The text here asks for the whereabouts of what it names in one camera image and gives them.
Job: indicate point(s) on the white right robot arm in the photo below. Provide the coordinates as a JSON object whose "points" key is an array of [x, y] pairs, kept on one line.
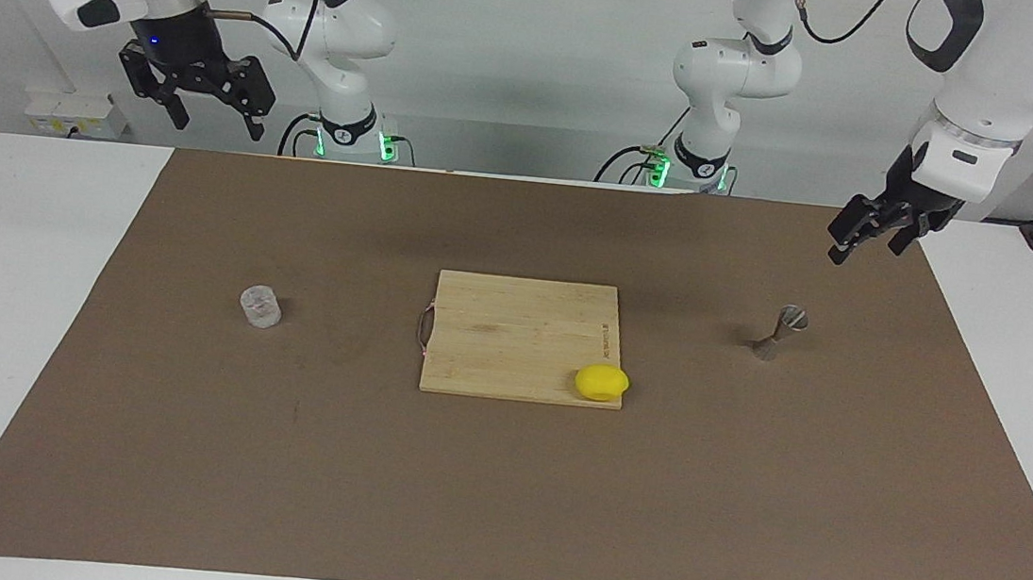
{"points": [[344, 18]]}

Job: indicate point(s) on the yellow lemon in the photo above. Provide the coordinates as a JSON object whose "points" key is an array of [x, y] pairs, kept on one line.
{"points": [[601, 383]]}

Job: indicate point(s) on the bamboo cutting board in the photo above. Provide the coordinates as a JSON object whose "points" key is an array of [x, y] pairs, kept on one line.
{"points": [[512, 337]]}

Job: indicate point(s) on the steel double jigger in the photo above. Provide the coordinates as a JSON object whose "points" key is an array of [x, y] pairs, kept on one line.
{"points": [[772, 345]]}

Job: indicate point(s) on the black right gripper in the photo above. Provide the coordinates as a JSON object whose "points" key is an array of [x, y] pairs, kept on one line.
{"points": [[175, 44]]}

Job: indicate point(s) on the brown table mat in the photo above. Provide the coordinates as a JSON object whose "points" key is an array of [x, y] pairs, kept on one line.
{"points": [[497, 497]]}

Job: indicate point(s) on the small clear glass cup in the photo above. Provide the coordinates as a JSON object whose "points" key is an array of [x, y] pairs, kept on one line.
{"points": [[260, 307]]}

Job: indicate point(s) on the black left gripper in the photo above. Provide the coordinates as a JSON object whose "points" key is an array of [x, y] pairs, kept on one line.
{"points": [[923, 201]]}

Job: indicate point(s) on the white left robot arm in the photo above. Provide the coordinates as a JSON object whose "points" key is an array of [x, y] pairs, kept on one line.
{"points": [[1002, 71]]}

